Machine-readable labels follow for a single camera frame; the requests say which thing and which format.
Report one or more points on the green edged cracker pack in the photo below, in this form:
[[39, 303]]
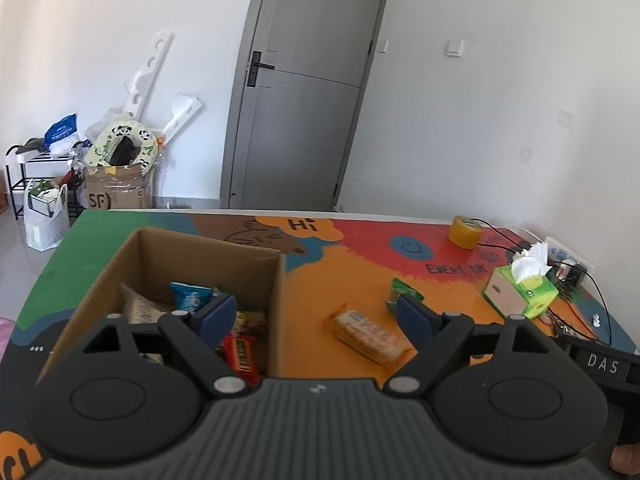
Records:
[[249, 324]]

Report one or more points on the black door handle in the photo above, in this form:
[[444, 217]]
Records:
[[256, 65]]

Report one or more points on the white short plastic bracket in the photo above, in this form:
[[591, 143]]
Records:
[[183, 109]]

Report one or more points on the grey door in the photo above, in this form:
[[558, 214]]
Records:
[[288, 139]]

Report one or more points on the white plastic bag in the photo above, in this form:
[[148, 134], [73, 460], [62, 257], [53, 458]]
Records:
[[46, 217]]

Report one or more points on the red snack bar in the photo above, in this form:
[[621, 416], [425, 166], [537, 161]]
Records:
[[240, 357]]

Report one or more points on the SF cardboard box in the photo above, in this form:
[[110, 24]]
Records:
[[117, 187]]

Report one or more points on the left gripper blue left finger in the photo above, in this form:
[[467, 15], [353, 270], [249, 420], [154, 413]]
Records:
[[215, 321]]

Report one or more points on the panda print toilet seat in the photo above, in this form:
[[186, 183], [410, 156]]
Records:
[[124, 142]]

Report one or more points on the green tissue box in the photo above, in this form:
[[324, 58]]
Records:
[[522, 287]]

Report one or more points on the yellow tape roll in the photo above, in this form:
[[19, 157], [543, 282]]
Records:
[[465, 233]]

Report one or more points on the person hand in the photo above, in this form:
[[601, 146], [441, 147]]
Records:
[[625, 459]]

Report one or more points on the key bunch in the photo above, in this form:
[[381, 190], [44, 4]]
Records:
[[562, 327]]

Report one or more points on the black shoe rack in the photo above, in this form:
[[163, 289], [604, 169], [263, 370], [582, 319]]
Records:
[[21, 168]]

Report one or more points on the orange cracker snack pack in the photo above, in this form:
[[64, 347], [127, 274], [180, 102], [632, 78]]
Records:
[[368, 338]]

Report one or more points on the white power strip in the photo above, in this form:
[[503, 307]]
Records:
[[569, 265]]

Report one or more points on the blue patterned snack pack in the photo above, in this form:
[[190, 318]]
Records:
[[190, 298]]

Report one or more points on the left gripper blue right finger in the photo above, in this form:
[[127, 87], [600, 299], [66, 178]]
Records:
[[418, 322]]

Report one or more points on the brown cardboard box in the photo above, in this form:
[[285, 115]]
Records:
[[152, 258]]

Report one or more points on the blue white bag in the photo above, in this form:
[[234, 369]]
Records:
[[61, 137]]

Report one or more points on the white light switch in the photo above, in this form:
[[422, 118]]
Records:
[[455, 48]]

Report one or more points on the colourful cartoon table mat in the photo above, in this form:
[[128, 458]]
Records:
[[142, 397]]

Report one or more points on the white tall plastic bracket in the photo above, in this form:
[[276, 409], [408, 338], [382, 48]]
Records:
[[141, 84]]

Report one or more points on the small green snack pack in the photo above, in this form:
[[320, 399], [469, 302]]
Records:
[[399, 288]]

